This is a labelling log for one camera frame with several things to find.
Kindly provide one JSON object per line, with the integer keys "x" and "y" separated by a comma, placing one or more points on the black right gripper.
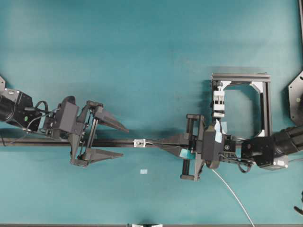
{"x": 206, "y": 146}

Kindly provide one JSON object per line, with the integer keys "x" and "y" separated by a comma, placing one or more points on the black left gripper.
{"x": 66, "y": 121}

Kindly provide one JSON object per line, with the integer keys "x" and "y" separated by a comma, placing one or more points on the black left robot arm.
{"x": 16, "y": 108}

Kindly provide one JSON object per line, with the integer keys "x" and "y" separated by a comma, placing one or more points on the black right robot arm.
{"x": 264, "y": 156}

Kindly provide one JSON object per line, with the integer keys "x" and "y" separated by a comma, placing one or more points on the silver metal fitting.
{"x": 140, "y": 143}

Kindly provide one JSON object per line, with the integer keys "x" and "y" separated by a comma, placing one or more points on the small white tape patch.
{"x": 143, "y": 171}

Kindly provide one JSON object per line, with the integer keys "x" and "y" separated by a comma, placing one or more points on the white clamp block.
{"x": 218, "y": 100}

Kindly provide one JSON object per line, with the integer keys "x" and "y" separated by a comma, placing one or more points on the white bracket at bottom edge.
{"x": 145, "y": 225}

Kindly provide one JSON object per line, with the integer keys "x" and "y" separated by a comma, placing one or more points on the long black aluminium rail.
{"x": 47, "y": 141}

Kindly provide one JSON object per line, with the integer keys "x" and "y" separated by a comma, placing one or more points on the black aluminium square frame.
{"x": 247, "y": 103}

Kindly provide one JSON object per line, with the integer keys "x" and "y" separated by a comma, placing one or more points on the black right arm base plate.
{"x": 295, "y": 91}

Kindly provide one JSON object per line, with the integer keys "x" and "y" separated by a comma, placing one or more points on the black right edge post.
{"x": 300, "y": 5}

